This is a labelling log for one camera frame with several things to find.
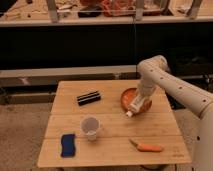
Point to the white bottle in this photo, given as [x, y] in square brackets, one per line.
[133, 104]

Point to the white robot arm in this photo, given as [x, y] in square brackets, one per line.
[154, 72]

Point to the orange ceramic bowl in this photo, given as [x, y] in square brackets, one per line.
[130, 92]

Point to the black striped rectangular block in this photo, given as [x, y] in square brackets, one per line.
[88, 98]

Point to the white plastic cup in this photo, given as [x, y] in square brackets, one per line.
[90, 127]

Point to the wooden slatted table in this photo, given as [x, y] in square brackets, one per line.
[112, 146]

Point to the blue sponge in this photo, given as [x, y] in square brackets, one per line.
[68, 145]

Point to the orange carrot toy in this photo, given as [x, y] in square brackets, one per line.
[146, 147]

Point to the long shelf rail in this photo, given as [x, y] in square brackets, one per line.
[21, 73]

